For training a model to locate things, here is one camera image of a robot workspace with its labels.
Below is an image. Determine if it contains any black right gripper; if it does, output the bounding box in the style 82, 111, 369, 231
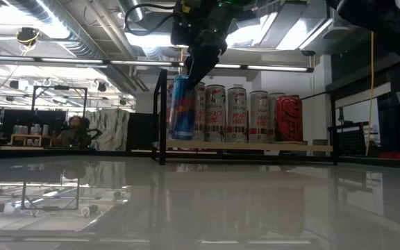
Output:
185, 0, 238, 90

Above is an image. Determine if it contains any blue silver Red Bull can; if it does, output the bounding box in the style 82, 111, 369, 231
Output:
167, 74, 197, 141

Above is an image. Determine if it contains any dark red black-striped can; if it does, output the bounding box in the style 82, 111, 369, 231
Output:
275, 94, 304, 143

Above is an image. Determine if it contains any wooden background shelf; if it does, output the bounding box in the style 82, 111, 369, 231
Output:
10, 133, 53, 147

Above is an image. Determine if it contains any long ceiling light bar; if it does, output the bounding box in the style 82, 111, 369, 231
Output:
0, 53, 315, 73

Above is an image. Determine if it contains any wooden tray board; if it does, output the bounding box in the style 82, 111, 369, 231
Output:
152, 68, 339, 167

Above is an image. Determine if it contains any white patterned cloth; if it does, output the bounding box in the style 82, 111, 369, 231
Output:
83, 108, 131, 152

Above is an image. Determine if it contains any person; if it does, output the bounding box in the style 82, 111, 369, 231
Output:
52, 115, 103, 149

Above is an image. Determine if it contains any black perforated panel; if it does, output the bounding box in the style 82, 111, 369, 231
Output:
337, 121, 369, 157

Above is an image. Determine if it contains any black round ceiling device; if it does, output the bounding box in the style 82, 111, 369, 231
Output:
15, 26, 41, 56

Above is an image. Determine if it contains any red flat object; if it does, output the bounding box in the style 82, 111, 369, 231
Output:
376, 151, 400, 160

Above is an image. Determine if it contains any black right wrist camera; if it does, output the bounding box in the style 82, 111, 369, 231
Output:
170, 13, 196, 47

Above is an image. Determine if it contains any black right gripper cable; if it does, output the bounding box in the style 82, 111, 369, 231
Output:
124, 3, 175, 38

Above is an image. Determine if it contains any round metal duct pipe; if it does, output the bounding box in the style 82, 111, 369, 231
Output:
118, 0, 145, 22

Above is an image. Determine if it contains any silver corrugated air duct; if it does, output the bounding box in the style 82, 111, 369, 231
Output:
7, 0, 106, 59

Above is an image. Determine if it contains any black metal rack frame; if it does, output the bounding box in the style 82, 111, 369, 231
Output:
31, 85, 89, 115

